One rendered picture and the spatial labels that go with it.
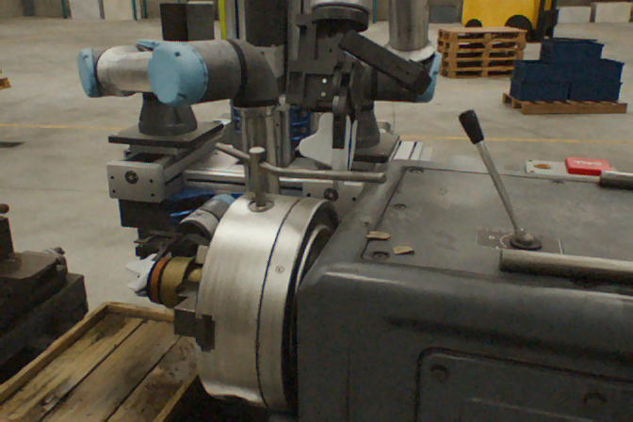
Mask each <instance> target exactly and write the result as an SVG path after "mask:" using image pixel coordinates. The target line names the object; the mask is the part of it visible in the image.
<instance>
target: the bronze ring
mask: <svg viewBox="0 0 633 422"><path fill-rule="evenodd" d="M195 258H196V255H193V256H191V257H184V256H175V257H161V258H159V259H157V260H156V261H155V262H154V263H153V265H152V267H151V269H150V271H149V274H148V278H147V284H146V290H147V295H148V298H149V300H150V301H151V302H154V303H157V304H162V305H164V306H165V307H167V308H170V309H173V307H175V286H177V285H178V284H180V283H181V282H183V281H192V282H199V281H200V277H201V272H202V267H203V266H199V265H197V264H196V263H195Z"/></svg>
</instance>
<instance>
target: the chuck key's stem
mask: <svg viewBox="0 0 633 422"><path fill-rule="evenodd" d="M249 157H250V168H251V179H252V191H253V192H255V202H256V206H255V207H257V208H259V209H262V208H264V207H266V197H265V191H266V190H267V189H268V185H267V173H266V172H265V171H263V170H260V169H259V168H258V165H259V163H260V162H262V161H264V162H266V159H265V150H264V149H263V148H261V147H254V148H251V149H250V150H249Z"/></svg>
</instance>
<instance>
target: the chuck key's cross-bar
mask: <svg viewBox="0 0 633 422"><path fill-rule="evenodd" d="M215 148H216V149H217V150H218V151H221V152H223V153H225V154H227V155H230V156H232V157H234V158H236V159H239V160H241V161H243V162H245V163H247V164H250V157H249V155H248V154H244V153H242V152H240V151H238V150H236V149H234V148H231V147H229V146H227V145H225V144H222V143H220V142H218V143H217V144H216V146H215ZM258 168H259V169H260V170H263V171H265V172H268V173H270V174H272V175H275V176H279V177H291V178H306V179H322V180H337V181H352V182H368V183H385V182H386V180H387V174H386V173H385V172H373V171H351V170H307V169H284V168H278V167H276V166H272V165H270V164H269V163H266V162H264V161H262V162H260V163H259V165H258Z"/></svg>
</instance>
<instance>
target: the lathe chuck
mask: <svg viewBox="0 0 633 422"><path fill-rule="evenodd" d="M265 197H266V202H268V203H271V204H272V206H271V207H270V209H268V210H264V211H253V210H251V209H250V206H251V204H253V203H255V192H253V191H250V192H246V193H244V194H242V195H241V196H239V198H238V199H237V200H236V201H235V202H234V203H233V204H232V205H231V206H230V207H229V209H228V210H227V211H226V213H225V214H224V216H223V218H222V219H221V221H220V223H219V226H218V228H217V230H216V232H215V233H214V236H213V238H212V241H211V243H210V246H209V249H208V252H206V255H205V257H204V261H203V267H202V272H201V277H200V281H199V286H198V292H197V298H196V305H195V318H196V317H198V318H203V317H204V315H210V316H212V318H211V320H216V326H215V346H214V347H213V348H211V349H205V348H204V345H203V344H197V343H196V344H195V345H194V348H195V358H196V364H197V368H198V372H199V375H200V378H201V380H202V382H203V386H204V387H205V390H206V391H207V393H208V394H209V395H210V396H211V397H213V398H216V399H221V400H226V401H231V402H235V403H240V404H245V405H251V406H255V407H260V408H264V409H269V410H272V409H270V408H269V407H268V405H267V404H266V402H265V400H264V396H263V393H262V390H261V385H260V381H259V373H258V357H257V344H258V325H259V315H260V307H261V300H262V295H263V289H264V284H265V279H266V274H267V270H268V262H269V259H270V256H271V253H272V249H273V246H274V243H275V240H276V238H278V235H279V233H280V231H281V228H282V226H283V224H284V221H285V219H286V217H287V215H288V214H289V212H290V211H291V209H292V208H293V206H294V205H295V204H296V203H297V202H298V201H300V199H302V198H305V197H302V196H292V195H284V194H273V193H265ZM226 396H236V397H239V398H243V399H245V400H246V401H247V402H246V403H243V402H237V401H234V400H231V399H229V398H227V397H226Z"/></svg>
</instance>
